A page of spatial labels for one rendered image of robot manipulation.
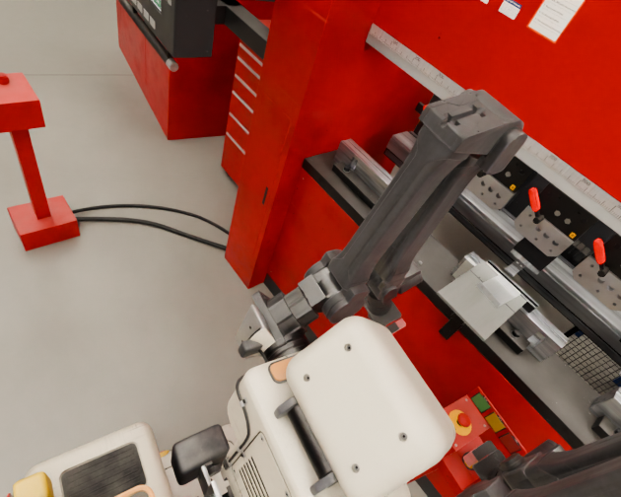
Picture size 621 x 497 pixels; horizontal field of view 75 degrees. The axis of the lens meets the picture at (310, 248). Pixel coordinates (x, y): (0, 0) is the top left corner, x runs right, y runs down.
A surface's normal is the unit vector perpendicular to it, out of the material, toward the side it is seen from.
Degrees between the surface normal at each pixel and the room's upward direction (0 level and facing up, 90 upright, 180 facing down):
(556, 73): 90
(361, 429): 47
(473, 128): 13
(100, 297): 0
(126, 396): 0
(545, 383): 0
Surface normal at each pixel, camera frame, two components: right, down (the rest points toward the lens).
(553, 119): -0.75, 0.33
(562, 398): 0.28, -0.64
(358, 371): -0.43, -0.27
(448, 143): -0.77, 0.11
